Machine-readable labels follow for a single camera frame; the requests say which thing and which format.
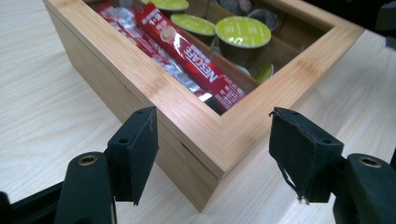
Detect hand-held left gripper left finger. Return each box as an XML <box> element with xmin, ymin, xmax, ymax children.
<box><xmin>106</xmin><ymin>105</ymin><xmax>160</xmax><ymax>207</ymax></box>

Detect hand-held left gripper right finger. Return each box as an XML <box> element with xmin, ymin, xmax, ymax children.
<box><xmin>267</xmin><ymin>106</ymin><xmax>346</xmax><ymax>205</ymax></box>

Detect wooden tea box with window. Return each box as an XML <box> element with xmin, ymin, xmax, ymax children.
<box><xmin>42</xmin><ymin>0</ymin><xmax>366</xmax><ymax>214</ymax></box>

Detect green lid coffee capsule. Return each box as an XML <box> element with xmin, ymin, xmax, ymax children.
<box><xmin>252</xmin><ymin>62</ymin><xmax>276</xmax><ymax>84</ymax></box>
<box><xmin>141</xmin><ymin>0</ymin><xmax>191</xmax><ymax>17</ymax></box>
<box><xmin>169</xmin><ymin>13</ymin><xmax>217</xmax><ymax>47</ymax></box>
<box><xmin>214</xmin><ymin>15</ymin><xmax>273</xmax><ymax>68</ymax></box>

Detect red coffee stick sachet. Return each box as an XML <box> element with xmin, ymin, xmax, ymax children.
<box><xmin>134</xmin><ymin>2</ymin><xmax>248</xmax><ymax>113</ymax></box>
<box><xmin>92</xmin><ymin>1</ymin><xmax>217</xmax><ymax>105</ymax></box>

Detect dark coffee capsule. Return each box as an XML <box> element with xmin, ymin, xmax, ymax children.
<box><xmin>217</xmin><ymin>0</ymin><xmax>253</xmax><ymax>15</ymax></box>
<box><xmin>247</xmin><ymin>7</ymin><xmax>279</xmax><ymax>33</ymax></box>

